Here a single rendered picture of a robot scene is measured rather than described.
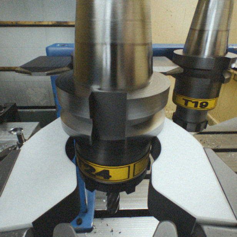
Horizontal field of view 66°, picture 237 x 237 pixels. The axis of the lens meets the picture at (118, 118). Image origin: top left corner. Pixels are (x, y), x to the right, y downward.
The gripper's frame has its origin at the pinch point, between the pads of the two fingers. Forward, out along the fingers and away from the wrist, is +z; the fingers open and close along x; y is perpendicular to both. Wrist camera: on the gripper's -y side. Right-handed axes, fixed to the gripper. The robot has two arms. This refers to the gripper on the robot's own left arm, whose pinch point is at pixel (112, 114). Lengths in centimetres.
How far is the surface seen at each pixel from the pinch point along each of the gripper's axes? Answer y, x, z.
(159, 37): 5, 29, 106
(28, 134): 21.6, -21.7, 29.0
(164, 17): -5, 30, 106
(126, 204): 30.0, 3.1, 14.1
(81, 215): 29.1, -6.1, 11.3
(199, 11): -6.5, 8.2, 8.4
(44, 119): 39, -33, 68
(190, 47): -3.3, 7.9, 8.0
